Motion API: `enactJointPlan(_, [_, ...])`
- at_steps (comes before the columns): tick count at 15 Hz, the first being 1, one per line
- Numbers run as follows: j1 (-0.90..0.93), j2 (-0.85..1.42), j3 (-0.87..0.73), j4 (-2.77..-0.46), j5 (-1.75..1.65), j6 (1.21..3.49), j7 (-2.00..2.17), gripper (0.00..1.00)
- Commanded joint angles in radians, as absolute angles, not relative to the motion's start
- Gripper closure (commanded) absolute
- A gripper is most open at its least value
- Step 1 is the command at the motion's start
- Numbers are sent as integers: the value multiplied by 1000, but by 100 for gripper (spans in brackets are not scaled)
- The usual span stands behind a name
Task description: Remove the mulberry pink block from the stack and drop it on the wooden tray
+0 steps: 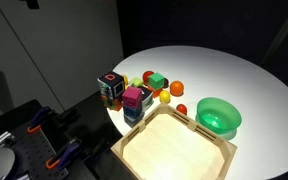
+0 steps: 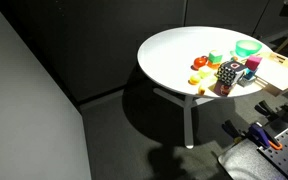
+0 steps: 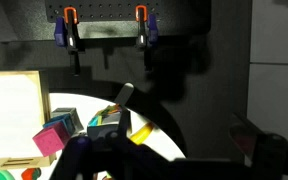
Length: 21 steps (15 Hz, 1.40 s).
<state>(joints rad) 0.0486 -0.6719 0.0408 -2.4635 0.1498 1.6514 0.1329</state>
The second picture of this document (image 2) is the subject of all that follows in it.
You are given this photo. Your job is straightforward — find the green cube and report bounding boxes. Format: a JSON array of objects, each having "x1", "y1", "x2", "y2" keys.
[{"x1": 208, "y1": 50, "x2": 222, "y2": 64}]

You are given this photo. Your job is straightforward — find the small orange yellow toy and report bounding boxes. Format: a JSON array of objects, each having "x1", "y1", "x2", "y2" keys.
[{"x1": 198, "y1": 85, "x2": 206, "y2": 95}]

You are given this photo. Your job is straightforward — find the grey block under stack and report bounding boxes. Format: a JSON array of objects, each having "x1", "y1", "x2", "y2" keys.
[{"x1": 238, "y1": 78, "x2": 255, "y2": 87}]

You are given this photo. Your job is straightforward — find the black white patterned cube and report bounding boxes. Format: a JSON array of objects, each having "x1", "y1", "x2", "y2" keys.
[{"x1": 216, "y1": 61, "x2": 246, "y2": 86}]

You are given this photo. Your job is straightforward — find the translucent yellow block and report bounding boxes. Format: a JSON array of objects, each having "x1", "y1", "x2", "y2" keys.
[{"x1": 198, "y1": 66, "x2": 213, "y2": 79}]

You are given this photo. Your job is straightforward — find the purple clamp with orange tip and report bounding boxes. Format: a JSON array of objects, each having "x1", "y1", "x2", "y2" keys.
[{"x1": 248, "y1": 123, "x2": 283, "y2": 150}]

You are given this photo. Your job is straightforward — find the green plastic bowl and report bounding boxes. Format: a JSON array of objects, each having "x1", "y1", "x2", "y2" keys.
[{"x1": 230, "y1": 40, "x2": 262, "y2": 57}]

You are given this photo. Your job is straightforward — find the orange block under green cube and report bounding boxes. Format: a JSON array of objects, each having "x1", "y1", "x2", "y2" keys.
[{"x1": 207, "y1": 61, "x2": 220, "y2": 70}]

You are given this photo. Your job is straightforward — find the white round table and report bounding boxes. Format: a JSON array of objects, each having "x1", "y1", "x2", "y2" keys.
[{"x1": 136, "y1": 26, "x2": 275, "y2": 150}]

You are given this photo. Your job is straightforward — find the black purple clamp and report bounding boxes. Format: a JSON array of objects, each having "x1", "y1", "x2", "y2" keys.
[{"x1": 254, "y1": 101, "x2": 288, "y2": 123}]

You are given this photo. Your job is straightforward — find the red orange tomato toy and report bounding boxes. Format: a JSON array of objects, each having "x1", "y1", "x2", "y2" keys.
[{"x1": 193, "y1": 56, "x2": 208, "y2": 70}]

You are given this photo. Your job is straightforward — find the yellow lemon toy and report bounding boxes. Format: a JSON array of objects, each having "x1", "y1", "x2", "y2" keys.
[{"x1": 189, "y1": 75, "x2": 201, "y2": 85}]

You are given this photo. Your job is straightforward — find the mulberry pink block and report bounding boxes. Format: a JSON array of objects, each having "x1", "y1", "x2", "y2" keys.
[{"x1": 245, "y1": 55, "x2": 262, "y2": 71}]

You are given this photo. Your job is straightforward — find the blue block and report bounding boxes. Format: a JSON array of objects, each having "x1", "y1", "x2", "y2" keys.
[{"x1": 244, "y1": 69, "x2": 256, "y2": 80}]

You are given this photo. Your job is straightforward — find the wooden tray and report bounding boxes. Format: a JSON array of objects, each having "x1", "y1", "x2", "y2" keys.
[{"x1": 255, "y1": 52, "x2": 288, "y2": 96}]

